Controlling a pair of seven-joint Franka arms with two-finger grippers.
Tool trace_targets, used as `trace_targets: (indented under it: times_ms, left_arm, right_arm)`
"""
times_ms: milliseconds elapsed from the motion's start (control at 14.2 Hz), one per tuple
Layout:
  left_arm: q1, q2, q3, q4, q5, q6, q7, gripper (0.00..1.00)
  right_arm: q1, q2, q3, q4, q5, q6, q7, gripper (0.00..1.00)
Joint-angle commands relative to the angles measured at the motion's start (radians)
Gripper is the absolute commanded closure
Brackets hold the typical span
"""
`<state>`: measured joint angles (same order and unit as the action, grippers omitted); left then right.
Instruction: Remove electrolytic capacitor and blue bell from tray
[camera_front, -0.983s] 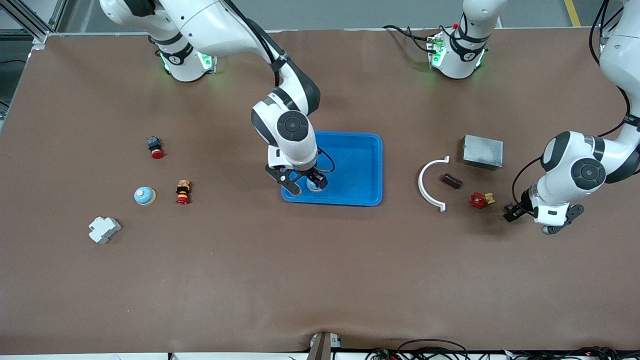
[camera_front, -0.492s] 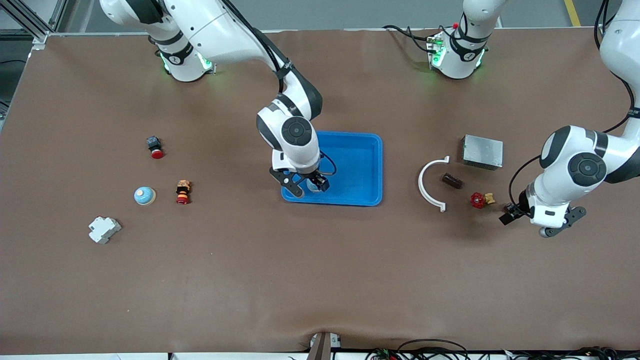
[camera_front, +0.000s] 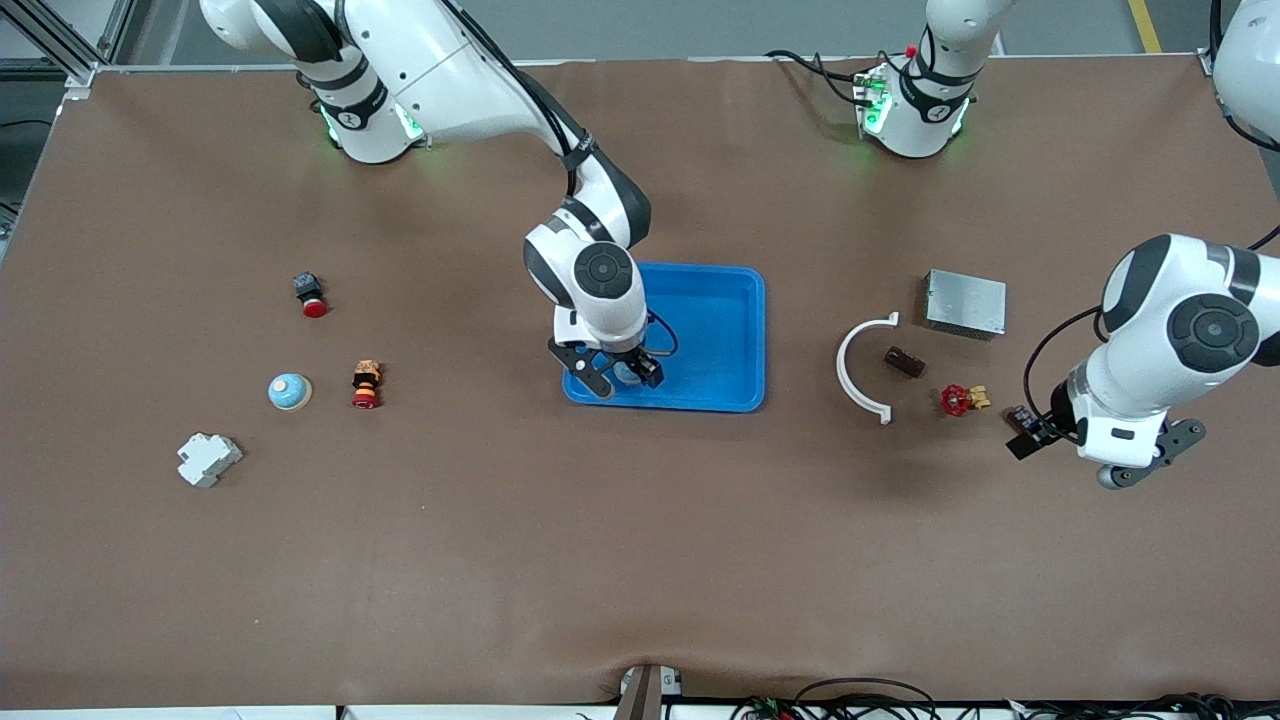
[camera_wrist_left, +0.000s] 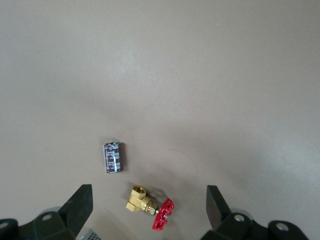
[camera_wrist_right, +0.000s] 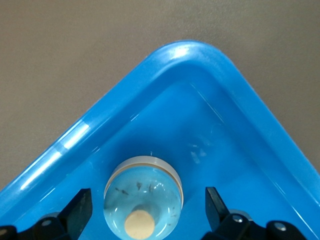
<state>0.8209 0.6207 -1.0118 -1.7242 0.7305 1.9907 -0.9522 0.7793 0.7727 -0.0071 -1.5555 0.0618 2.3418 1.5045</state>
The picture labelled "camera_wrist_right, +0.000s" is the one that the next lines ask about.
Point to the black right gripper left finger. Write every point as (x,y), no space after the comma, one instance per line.
(73,216)

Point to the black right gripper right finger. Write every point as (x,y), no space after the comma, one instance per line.
(220,217)

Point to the blue plastic tray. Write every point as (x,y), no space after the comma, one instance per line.
(200,125)

